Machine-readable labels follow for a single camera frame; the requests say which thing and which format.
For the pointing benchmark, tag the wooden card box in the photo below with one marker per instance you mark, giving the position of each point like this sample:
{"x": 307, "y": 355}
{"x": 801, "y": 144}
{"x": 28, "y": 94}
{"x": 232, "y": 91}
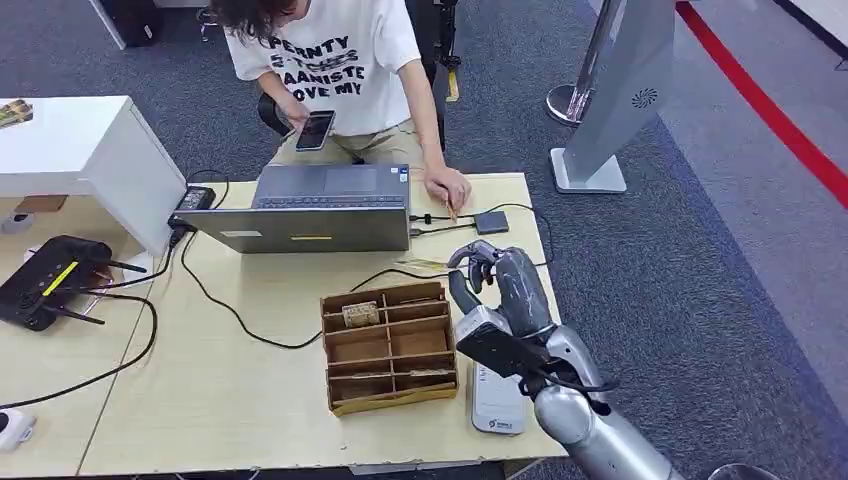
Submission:
{"x": 391, "y": 351}

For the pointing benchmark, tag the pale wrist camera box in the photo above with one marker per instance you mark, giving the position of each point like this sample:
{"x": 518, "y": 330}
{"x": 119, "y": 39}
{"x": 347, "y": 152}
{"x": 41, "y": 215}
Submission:
{"x": 493, "y": 344}

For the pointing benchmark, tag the black router with antennas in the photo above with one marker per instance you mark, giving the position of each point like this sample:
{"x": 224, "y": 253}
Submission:
{"x": 46, "y": 281}

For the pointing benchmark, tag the white cabinet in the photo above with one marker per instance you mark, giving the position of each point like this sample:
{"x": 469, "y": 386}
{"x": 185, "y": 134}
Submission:
{"x": 73, "y": 146}

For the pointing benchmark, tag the black computer tower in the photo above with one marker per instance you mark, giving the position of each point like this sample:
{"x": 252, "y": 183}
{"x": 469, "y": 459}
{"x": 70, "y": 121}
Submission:
{"x": 136, "y": 20}

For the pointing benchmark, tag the grey tape roll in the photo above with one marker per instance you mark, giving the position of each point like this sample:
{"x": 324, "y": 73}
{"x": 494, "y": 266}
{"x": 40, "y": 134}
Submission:
{"x": 16, "y": 223}

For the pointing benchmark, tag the thin yellow card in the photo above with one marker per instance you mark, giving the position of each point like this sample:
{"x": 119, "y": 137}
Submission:
{"x": 420, "y": 264}

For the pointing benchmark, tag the person's right hand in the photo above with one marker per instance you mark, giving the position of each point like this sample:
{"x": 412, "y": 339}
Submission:
{"x": 295, "y": 114}

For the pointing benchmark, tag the round grey metal base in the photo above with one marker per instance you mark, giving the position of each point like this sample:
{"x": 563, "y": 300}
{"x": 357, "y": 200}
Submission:
{"x": 742, "y": 473}

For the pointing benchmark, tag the pale grey flat device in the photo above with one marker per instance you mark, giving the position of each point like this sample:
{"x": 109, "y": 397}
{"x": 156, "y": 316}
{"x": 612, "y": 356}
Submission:
{"x": 497, "y": 407}

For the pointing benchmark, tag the person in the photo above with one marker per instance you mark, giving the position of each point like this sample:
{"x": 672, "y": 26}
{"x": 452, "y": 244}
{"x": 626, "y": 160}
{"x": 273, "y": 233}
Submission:
{"x": 344, "y": 73}

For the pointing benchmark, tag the black smartphone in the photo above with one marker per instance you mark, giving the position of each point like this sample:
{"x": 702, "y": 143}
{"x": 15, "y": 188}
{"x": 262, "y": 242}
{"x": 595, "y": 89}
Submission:
{"x": 315, "y": 130}

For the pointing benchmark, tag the brown cardboard box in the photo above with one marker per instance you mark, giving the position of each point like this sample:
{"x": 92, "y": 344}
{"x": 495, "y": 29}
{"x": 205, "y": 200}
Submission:
{"x": 40, "y": 203}

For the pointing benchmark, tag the printed cards on cabinet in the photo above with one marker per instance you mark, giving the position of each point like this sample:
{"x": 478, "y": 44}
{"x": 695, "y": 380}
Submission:
{"x": 13, "y": 112}

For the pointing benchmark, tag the small black hub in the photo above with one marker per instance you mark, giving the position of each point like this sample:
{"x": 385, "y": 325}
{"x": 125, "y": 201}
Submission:
{"x": 491, "y": 222}

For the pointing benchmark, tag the person's left hand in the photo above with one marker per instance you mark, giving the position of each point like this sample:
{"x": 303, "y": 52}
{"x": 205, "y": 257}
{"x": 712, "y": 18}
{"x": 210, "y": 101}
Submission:
{"x": 449, "y": 185}

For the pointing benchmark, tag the grey standing panel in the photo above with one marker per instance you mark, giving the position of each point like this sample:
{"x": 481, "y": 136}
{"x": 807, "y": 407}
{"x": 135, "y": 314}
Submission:
{"x": 616, "y": 93}

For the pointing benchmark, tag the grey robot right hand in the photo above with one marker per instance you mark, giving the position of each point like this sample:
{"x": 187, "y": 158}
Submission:
{"x": 523, "y": 291}

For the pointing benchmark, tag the black power adapter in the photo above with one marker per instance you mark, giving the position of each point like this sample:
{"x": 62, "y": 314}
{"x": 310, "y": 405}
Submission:
{"x": 194, "y": 199}

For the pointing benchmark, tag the grey laptop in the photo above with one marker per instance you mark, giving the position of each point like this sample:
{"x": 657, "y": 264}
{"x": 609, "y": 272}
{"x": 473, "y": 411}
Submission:
{"x": 298, "y": 225}

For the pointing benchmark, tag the red floor tape strip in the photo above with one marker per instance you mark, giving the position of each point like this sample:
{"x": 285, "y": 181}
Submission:
{"x": 762, "y": 102}

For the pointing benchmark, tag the chrome stanchion post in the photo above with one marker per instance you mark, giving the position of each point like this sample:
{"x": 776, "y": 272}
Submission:
{"x": 570, "y": 102}

